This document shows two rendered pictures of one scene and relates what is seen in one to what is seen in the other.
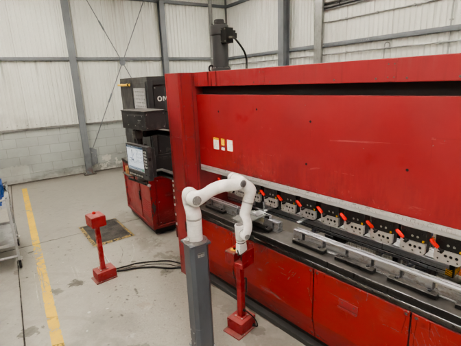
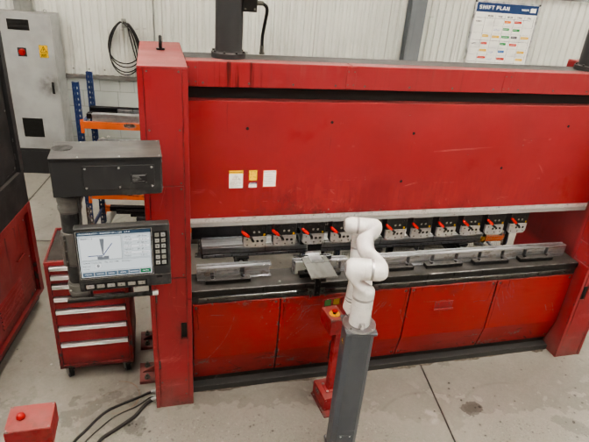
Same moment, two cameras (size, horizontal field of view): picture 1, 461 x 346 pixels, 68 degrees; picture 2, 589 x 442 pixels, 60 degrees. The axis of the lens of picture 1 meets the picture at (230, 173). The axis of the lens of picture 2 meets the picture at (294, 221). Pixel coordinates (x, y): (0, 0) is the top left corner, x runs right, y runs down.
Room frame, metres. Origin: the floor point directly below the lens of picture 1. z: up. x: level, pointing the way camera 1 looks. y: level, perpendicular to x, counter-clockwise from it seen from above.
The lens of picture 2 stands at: (1.87, 2.64, 2.79)
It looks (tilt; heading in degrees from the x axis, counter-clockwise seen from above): 26 degrees down; 295
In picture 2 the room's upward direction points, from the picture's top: 5 degrees clockwise
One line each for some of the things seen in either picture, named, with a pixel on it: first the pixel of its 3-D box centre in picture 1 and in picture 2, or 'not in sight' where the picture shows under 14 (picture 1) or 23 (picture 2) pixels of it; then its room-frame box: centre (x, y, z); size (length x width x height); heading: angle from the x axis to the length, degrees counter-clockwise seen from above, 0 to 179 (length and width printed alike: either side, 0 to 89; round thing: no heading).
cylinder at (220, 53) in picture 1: (226, 44); (240, 13); (3.52, -0.02, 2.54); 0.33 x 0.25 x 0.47; 41
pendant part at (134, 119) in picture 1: (145, 149); (113, 227); (3.68, 0.91, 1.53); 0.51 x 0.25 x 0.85; 43
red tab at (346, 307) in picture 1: (347, 307); (443, 305); (2.15, -0.81, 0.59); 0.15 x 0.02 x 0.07; 41
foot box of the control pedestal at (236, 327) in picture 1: (239, 323); (330, 395); (2.69, -0.03, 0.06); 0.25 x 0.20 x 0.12; 137
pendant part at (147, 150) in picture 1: (142, 160); (124, 253); (3.59, 0.94, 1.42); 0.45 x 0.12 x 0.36; 43
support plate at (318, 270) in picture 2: (248, 217); (318, 267); (2.94, -0.15, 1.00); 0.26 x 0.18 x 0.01; 131
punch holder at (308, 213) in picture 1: (311, 207); (393, 226); (2.60, -0.63, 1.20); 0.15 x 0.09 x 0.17; 41
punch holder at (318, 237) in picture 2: (257, 191); (312, 231); (3.05, -0.24, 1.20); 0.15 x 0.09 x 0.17; 41
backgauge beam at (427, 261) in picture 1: (314, 221); (351, 239); (2.93, -0.75, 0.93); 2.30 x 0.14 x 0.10; 41
